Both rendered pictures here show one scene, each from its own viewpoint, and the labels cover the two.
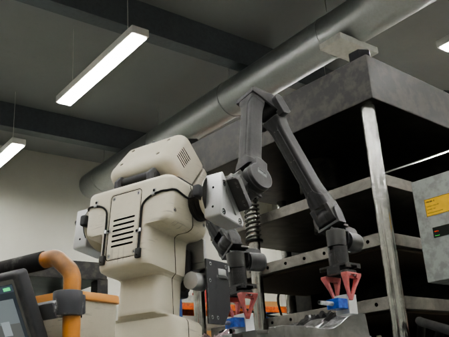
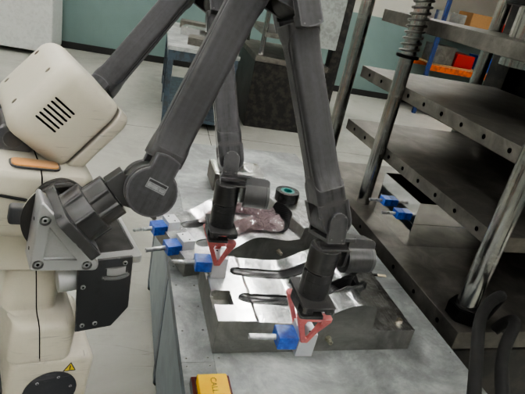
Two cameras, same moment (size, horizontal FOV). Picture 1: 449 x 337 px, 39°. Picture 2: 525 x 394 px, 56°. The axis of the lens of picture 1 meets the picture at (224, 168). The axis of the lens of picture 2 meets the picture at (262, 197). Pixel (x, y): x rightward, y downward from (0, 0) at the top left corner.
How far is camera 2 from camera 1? 1.42 m
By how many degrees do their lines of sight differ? 49
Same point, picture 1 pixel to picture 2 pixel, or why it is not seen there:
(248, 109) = (218, 19)
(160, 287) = (11, 284)
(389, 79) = not seen: outside the picture
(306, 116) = not seen: outside the picture
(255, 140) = (194, 100)
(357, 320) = (358, 313)
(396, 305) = (483, 259)
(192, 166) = (80, 123)
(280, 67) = not seen: outside the picture
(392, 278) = (497, 227)
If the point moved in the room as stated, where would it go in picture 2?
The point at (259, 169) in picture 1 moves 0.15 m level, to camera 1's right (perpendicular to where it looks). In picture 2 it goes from (151, 180) to (237, 217)
